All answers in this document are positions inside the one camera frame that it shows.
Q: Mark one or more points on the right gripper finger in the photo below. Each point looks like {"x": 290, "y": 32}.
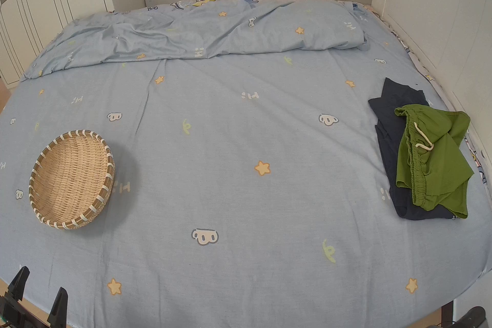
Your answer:
{"x": 473, "y": 318}

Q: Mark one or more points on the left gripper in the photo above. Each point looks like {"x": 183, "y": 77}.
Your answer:
{"x": 15, "y": 315}

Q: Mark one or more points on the green shorts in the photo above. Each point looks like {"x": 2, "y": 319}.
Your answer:
{"x": 434, "y": 172}

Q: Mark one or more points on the round woven basket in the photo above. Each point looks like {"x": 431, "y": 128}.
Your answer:
{"x": 69, "y": 180}

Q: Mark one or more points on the bed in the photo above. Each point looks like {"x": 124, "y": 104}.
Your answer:
{"x": 246, "y": 165}

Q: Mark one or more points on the dark blue T-shirt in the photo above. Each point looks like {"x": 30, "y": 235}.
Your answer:
{"x": 388, "y": 115}

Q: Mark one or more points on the white wardrobe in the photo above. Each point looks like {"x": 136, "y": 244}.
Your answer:
{"x": 38, "y": 11}

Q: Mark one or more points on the pale blue quilt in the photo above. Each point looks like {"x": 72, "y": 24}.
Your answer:
{"x": 230, "y": 30}

